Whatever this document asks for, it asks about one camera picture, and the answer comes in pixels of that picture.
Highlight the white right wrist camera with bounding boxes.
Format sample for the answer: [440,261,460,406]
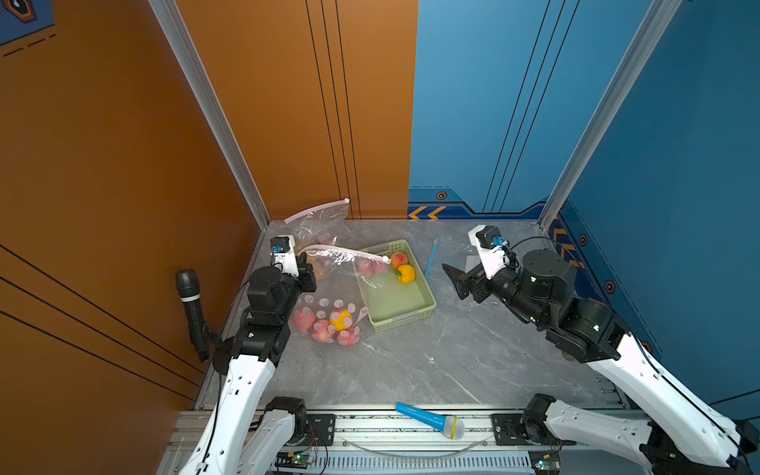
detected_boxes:
[468,225,518,280]

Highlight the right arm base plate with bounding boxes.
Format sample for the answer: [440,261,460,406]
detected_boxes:
[491,414,575,448]

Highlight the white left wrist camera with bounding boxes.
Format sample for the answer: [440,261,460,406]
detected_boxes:
[270,235,299,277]

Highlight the right green circuit board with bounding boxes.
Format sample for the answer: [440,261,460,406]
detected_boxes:
[528,451,561,475]

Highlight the clear zip-top bag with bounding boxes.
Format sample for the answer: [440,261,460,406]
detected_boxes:
[285,198,353,282]

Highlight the light green perforated basket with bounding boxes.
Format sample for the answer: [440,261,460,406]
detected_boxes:
[357,239,437,333]

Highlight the large pink peach right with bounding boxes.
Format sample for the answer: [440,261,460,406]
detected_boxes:
[390,251,409,269]

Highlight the aluminium corner post right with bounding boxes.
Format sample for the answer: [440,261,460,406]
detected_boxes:
[538,0,682,232]

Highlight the blue zip bag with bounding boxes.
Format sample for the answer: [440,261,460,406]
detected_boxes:
[424,237,441,279]

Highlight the left green circuit board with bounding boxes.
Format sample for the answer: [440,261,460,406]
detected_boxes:
[272,452,317,474]

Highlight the clear bag with pink dots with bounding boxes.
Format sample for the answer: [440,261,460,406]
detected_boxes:
[290,247,390,346]

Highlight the green circuit board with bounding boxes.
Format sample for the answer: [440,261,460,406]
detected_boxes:
[272,452,317,474]
[528,451,561,475]

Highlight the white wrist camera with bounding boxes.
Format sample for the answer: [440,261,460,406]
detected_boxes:
[270,235,299,277]
[468,225,518,280]

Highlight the large pink peach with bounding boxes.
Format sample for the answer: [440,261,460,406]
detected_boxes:
[390,251,409,269]
[312,321,336,344]

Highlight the aluminium corner post left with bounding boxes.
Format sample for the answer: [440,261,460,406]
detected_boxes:
[148,0,271,229]

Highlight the black microphone on stand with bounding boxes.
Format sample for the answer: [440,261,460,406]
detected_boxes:
[175,269,220,363]

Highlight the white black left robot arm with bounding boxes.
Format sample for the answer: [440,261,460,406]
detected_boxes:
[175,243,316,474]

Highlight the aluminium corner post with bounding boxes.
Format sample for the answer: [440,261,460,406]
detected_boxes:
[148,0,271,229]
[538,0,682,232]

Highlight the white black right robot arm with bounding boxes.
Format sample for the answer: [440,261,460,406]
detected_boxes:
[443,249,759,474]

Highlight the pink peach behind top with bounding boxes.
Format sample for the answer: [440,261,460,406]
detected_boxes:
[356,259,375,279]

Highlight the blue toy microphone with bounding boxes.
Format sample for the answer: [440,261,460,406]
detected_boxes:
[396,403,466,441]

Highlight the large pink peach top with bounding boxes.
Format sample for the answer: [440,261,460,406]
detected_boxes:
[312,321,336,344]

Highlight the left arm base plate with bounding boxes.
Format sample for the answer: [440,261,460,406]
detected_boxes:
[286,413,336,447]

